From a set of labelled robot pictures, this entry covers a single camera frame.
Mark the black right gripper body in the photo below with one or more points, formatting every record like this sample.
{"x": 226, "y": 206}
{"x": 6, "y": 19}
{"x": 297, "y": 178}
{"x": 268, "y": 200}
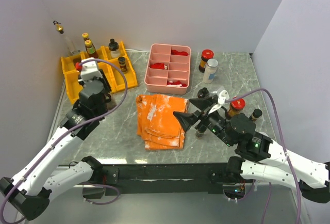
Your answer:
{"x": 215, "y": 123}

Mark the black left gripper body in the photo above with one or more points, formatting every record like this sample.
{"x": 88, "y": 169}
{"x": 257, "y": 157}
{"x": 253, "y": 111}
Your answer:
{"x": 105, "y": 84}

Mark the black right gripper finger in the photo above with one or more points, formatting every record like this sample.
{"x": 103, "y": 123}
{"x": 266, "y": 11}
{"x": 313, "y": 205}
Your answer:
{"x": 203, "y": 105}
{"x": 186, "y": 120}

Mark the brown spice jar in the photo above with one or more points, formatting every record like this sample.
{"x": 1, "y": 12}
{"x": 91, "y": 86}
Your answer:
{"x": 203, "y": 93}

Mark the sauce bottle green label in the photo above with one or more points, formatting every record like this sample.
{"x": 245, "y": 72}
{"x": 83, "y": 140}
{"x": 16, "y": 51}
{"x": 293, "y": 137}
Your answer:
{"x": 90, "y": 49}

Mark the dark spice shaker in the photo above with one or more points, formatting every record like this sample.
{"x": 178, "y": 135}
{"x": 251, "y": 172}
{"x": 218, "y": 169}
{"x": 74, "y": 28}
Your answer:
{"x": 122, "y": 64}

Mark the white bottle black cap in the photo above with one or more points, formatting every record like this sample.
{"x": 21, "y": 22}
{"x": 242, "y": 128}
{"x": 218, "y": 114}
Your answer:
{"x": 114, "y": 49}

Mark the sauce bottle yellow cap back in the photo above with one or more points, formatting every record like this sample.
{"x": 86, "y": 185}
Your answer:
{"x": 85, "y": 36}

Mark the dark spice jar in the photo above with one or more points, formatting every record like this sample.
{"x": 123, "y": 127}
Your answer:
{"x": 200, "y": 132}

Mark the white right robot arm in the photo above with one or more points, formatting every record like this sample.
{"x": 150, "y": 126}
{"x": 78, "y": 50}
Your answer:
{"x": 258, "y": 157}

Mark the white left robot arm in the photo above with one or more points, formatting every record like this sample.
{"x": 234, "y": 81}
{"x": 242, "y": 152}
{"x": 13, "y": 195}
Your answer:
{"x": 32, "y": 189}

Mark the dark brown jar back right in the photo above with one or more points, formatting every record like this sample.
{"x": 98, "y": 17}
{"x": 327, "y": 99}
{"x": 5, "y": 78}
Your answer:
{"x": 257, "y": 113}

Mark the orange tie-dye cloth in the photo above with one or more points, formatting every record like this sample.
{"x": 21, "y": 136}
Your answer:
{"x": 157, "y": 125}

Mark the red white sock bottom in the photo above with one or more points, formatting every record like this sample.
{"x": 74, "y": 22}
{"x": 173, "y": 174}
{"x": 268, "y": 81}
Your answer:
{"x": 176, "y": 84}

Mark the yellow plastic bin organizer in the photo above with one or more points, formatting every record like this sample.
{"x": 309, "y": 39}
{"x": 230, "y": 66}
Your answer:
{"x": 108, "y": 68}

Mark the silver lid glass jar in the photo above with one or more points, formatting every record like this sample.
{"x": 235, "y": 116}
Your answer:
{"x": 210, "y": 71}

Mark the pink divided tray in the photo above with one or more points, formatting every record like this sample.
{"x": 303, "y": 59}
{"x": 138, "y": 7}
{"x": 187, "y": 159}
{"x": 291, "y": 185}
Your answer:
{"x": 178, "y": 69}

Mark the red lid sauce jar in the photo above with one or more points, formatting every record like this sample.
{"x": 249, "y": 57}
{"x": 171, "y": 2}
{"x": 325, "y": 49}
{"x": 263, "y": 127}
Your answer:
{"x": 206, "y": 55}

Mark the red sock middle compartment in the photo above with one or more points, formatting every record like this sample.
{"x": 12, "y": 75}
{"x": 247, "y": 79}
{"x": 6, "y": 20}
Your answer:
{"x": 159, "y": 65}

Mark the red sock compartment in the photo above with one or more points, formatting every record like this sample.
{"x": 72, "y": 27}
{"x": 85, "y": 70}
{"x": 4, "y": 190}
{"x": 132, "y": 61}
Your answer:
{"x": 179, "y": 53}
{"x": 159, "y": 65}

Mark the red sock top compartment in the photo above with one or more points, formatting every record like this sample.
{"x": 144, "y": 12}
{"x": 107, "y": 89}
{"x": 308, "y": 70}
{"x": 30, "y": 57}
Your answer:
{"x": 179, "y": 53}

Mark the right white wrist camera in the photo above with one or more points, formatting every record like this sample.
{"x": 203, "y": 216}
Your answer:
{"x": 222, "y": 97}

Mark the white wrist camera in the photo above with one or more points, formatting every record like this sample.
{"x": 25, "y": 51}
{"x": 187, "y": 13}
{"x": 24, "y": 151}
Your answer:
{"x": 88, "y": 70}
{"x": 222, "y": 97}

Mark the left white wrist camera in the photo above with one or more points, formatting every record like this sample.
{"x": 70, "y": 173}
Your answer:
{"x": 88, "y": 70}

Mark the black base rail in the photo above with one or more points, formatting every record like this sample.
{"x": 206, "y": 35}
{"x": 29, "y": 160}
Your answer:
{"x": 168, "y": 178}

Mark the brass clamp left wall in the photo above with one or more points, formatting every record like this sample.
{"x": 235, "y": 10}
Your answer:
{"x": 58, "y": 27}

